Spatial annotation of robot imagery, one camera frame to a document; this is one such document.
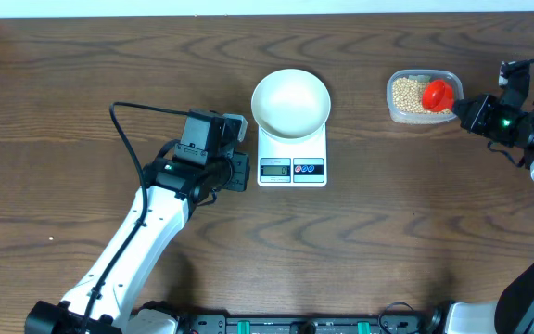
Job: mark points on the red plastic measuring scoop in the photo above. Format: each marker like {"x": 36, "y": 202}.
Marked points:
{"x": 438, "y": 96}

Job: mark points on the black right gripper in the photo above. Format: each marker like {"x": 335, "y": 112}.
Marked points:
{"x": 476, "y": 122}

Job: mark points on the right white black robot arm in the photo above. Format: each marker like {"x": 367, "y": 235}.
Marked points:
{"x": 502, "y": 120}

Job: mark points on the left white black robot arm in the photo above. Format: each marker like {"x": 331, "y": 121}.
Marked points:
{"x": 185, "y": 174}

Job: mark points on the clear plastic container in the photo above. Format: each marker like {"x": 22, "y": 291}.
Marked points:
{"x": 424, "y": 75}

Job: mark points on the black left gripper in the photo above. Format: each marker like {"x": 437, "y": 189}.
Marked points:
{"x": 240, "y": 162}

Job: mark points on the white ceramic bowl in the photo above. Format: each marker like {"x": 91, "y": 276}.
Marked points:
{"x": 291, "y": 104}

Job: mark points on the white digital kitchen scale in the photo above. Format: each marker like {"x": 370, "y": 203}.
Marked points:
{"x": 301, "y": 162}

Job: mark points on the soybeans pile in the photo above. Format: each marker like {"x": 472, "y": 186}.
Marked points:
{"x": 407, "y": 95}

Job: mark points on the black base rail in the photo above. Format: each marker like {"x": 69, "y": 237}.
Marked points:
{"x": 392, "y": 322}

